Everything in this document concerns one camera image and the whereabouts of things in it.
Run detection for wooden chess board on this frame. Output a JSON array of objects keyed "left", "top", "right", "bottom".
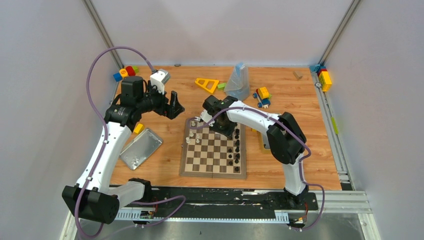
[{"left": 179, "top": 118, "right": 247, "bottom": 179}]

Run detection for yellow tin with chess pieces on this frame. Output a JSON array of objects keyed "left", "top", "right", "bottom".
[{"left": 256, "top": 131, "right": 271, "bottom": 154}]

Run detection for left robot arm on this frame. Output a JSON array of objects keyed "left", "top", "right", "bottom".
[{"left": 62, "top": 71, "right": 185, "bottom": 224}]

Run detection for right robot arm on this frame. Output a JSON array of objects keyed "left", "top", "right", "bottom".
[{"left": 200, "top": 95, "right": 309, "bottom": 209}]

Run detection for green block by bag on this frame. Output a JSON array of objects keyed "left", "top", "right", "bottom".
[{"left": 217, "top": 82, "right": 226, "bottom": 90}]

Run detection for yellow triangle block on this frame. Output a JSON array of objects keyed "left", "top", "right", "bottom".
[{"left": 194, "top": 78, "right": 219, "bottom": 95}]

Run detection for small yellow block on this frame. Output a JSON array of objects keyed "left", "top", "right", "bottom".
[{"left": 133, "top": 123, "right": 145, "bottom": 135}]

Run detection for colourful cylinder blocks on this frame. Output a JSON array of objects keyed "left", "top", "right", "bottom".
[{"left": 112, "top": 65, "right": 139, "bottom": 82}]

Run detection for silver tin lid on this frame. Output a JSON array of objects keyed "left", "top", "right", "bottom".
[{"left": 119, "top": 128, "right": 163, "bottom": 170}]

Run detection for toy brick car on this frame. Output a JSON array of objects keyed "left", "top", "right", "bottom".
[{"left": 252, "top": 87, "right": 271, "bottom": 109}]

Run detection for brown wooden block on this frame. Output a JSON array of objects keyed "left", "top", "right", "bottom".
[{"left": 293, "top": 71, "right": 303, "bottom": 80}]

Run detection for stacked duplo bricks corner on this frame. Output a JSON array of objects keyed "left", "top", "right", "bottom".
[{"left": 309, "top": 64, "right": 333, "bottom": 92}]

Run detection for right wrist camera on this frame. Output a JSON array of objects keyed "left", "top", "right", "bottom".
[{"left": 200, "top": 110, "right": 215, "bottom": 126}]

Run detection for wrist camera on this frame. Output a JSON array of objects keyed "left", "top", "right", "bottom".
[
  {"left": 150, "top": 69, "right": 171, "bottom": 95},
  {"left": 200, "top": 110, "right": 215, "bottom": 126}
]

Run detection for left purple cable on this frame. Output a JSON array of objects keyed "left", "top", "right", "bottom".
[{"left": 73, "top": 45, "right": 187, "bottom": 240}]

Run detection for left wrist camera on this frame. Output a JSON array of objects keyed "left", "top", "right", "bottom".
[{"left": 150, "top": 69, "right": 171, "bottom": 95}]

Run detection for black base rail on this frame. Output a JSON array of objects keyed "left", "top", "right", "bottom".
[{"left": 120, "top": 186, "right": 319, "bottom": 221}]

